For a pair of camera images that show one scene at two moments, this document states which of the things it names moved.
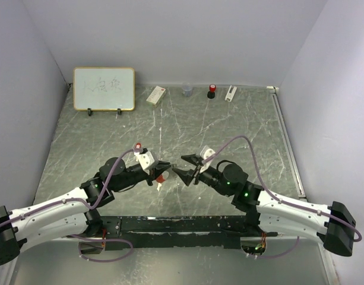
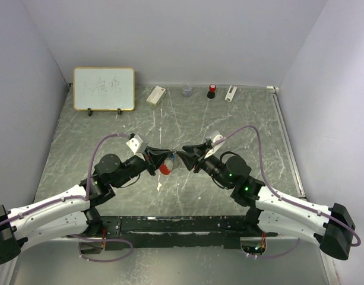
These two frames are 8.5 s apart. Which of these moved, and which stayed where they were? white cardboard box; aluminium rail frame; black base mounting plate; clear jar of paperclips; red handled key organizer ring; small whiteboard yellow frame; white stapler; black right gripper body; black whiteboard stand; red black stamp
Moved: red handled key organizer ring; black right gripper body
Stayed: red black stamp; aluminium rail frame; white stapler; black base mounting plate; white cardboard box; black whiteboard stand; clear jar of paperclips; small whiteboard yellow frame
